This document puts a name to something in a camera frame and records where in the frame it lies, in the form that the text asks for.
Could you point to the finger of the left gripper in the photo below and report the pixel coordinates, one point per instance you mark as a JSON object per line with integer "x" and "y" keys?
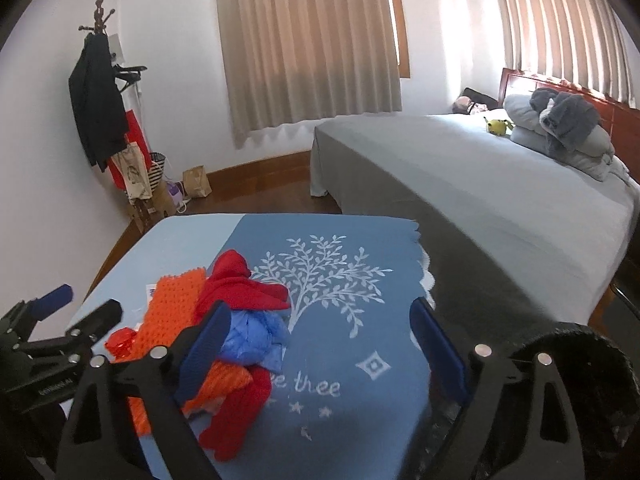
{"x": 25, "y": 315}
{"x": 90, "y": 322}

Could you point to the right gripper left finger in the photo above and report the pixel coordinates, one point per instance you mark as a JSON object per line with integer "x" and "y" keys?
{"x": 99, "y": 440}

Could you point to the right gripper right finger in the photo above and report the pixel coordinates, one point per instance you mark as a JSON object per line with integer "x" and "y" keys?
{"x": 491, "y": 416}

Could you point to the red plastic bag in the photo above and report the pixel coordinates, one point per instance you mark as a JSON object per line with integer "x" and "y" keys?
{"x": 119, "y": 344}

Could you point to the orange bubble wrap sheet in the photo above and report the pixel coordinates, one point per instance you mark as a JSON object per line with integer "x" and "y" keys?
{"x": 169, "y": 312}

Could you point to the blue plastic bag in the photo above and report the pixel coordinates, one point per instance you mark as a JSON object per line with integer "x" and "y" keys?
{"x": 256, "y": 338}

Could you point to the black trash bin bag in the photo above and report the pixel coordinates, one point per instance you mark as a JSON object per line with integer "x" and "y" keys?
{"x": 604, "y": 395}

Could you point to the wooden coat rack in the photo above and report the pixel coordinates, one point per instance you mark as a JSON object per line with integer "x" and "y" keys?
{"x": 144, "y": 213}

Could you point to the red sock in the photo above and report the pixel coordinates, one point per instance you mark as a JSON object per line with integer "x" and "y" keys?
{"x": 231, "y": 284}

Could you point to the blue tree-pattern tablecloth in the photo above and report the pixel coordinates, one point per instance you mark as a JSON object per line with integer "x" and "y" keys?
{"x": 354, "y": 382}

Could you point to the purple item on floor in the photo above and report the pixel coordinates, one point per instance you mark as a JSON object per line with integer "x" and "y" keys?
{"x": 176, "y": 193}

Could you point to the beige tote bag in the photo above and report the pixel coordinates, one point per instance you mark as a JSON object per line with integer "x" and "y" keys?
{"x": 130, "y": 166}

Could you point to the striped basket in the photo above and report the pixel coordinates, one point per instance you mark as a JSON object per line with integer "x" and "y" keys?
{"x": 156, "y": 170}

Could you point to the grey sheeted bed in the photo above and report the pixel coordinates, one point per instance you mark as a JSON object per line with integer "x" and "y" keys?
{"x": 492, "y": 214}

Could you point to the brown paper bag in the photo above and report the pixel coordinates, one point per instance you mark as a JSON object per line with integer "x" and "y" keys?
{"x": 196, "y": 183}

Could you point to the red hanging bag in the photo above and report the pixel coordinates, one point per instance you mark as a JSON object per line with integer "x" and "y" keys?
{"x": 133, "y": 134}

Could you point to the black hanging coat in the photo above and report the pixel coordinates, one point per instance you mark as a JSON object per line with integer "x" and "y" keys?
{"x": 98, "y": 109}

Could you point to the grey pillow stack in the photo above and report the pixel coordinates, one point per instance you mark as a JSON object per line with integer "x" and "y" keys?
{"x": 596, "y": 157}

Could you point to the yellow plush toy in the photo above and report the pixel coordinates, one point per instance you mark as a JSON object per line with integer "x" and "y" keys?
{"x": 499, "y": 127}

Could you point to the dark grey folded blanket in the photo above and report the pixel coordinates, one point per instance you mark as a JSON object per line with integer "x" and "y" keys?
{"x": 567, "y": 118}

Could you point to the black bag on nightstand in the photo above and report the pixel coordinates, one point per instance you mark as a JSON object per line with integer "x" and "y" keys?
{"x": 481, "y": 98}

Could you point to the beige left curtain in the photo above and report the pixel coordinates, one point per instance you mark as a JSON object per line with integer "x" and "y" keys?
{"x": 288, "y": 61}

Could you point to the beige curtain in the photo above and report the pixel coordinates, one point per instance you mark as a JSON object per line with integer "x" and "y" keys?
{"x": 288, "y": 61}
{"x": 575, "y": 40}

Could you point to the beige right curtain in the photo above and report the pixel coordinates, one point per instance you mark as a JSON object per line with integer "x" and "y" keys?
{"x": 575, "y": 40}

